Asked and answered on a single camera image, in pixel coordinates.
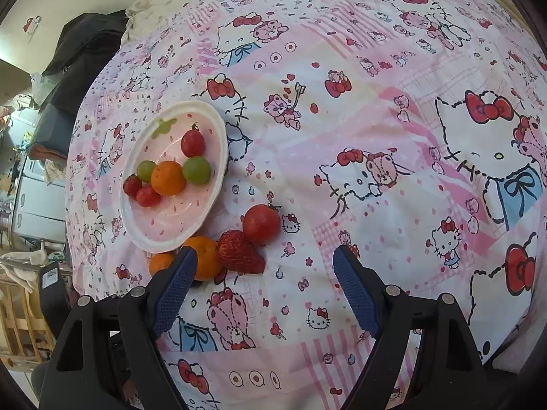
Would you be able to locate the medium orange mandarin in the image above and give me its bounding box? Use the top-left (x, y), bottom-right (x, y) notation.
top-left (150, 161), bottom-right (186, 196)

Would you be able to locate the pink strawberry pattern plate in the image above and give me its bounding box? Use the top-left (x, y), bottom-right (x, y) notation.
top-left (119, 101), bottom-right (228, 254)

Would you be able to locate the small orange mandarin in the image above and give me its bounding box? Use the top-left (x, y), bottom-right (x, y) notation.
top-left (148, 252), bottom-right (175, 276)

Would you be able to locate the large red strawberry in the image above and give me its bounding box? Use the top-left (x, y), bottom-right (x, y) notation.
top-left (216, 230), bottom-right (266, 274)

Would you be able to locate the red tomato with stem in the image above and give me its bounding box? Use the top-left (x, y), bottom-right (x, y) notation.
top-left (243, 205), bottom-right (281, 245)

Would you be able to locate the small red grape tomato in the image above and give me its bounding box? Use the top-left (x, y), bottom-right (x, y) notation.
top-left (122, 174), bottom-right (143, 199)

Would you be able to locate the white drawer cabinet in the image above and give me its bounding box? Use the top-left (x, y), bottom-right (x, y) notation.
top-left (12, 156), bottom-right (66, 243)

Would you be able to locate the small green grape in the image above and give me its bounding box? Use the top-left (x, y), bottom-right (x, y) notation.
top-left (135, 160), bottom-right (157, 183)

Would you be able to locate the green lime fruit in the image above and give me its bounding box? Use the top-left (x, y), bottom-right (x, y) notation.
top-left (183, 156), bottom-right (211, 186)

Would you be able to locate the dark red cherry tomato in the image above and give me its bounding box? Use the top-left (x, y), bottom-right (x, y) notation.
top-left (181, 124), bottom-right (206, 158)

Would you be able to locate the black clothing pile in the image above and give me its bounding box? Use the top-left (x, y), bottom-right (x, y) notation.
top-left (41, 10), bottom-right (128, 115)

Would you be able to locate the large orange mandarin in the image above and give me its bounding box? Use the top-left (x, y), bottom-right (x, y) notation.
top-left (183, 236), bottom-right (224, 282)

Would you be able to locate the pink Hello Kitty bedsheet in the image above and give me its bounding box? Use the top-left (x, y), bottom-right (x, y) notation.
top-left (66, 0), bottom-right (546, 409)

